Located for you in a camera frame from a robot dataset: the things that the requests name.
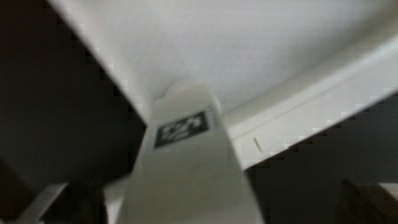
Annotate white desk leg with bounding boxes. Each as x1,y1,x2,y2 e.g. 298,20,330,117
115,80,264,224

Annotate white front guide rail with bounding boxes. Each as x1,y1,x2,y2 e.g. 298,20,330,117
234,59,398,169

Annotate white desk top tray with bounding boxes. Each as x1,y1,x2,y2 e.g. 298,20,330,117
47,0,398,123

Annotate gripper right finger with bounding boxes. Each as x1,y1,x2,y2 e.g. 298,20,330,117
333,179,398,224

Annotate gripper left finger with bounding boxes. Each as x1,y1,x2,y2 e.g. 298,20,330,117
14,182,108,224

